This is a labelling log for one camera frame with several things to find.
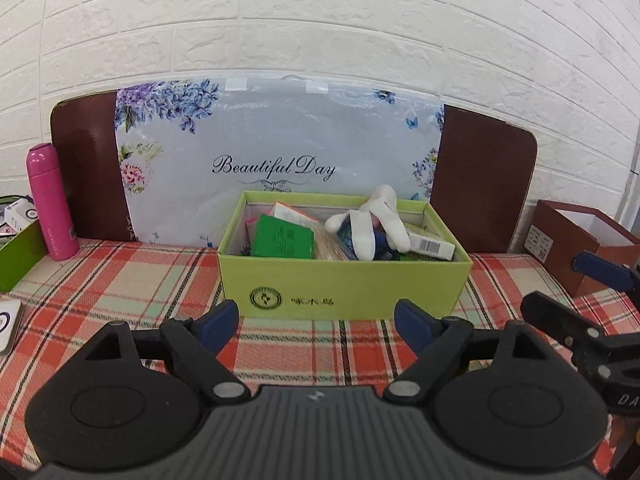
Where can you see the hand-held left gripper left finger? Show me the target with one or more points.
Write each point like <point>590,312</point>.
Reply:
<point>217,325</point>

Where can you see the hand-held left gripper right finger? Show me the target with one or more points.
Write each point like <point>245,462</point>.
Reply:
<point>415,325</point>

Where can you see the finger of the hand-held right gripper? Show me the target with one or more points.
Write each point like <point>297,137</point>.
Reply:
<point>595,264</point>
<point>550,315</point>

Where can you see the light green cardboard box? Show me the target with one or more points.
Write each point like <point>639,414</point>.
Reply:
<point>350,285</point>

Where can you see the yellow medicine box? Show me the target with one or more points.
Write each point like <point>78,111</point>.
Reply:
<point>430,242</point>

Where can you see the green colourful box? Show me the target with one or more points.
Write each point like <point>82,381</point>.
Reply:
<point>282,240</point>

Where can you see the toothpick pack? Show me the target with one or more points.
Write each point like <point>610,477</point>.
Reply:
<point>332,247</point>

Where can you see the brown cardboard box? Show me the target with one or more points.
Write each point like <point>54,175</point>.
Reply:
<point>555,245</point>

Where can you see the plaid tablecloth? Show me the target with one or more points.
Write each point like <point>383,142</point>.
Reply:
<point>125,280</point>

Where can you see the bright green open box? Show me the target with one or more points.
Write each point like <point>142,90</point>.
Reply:
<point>20,260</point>

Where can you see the floral plastic bag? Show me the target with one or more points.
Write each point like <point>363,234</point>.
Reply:
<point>275,125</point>

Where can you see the white round-marked charger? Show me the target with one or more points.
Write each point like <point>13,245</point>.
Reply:
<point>9,327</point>

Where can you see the pink thermos bottle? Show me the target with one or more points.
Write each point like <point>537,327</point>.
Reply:
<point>50,200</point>

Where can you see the small white device box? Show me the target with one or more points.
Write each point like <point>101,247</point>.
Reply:
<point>20,215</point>

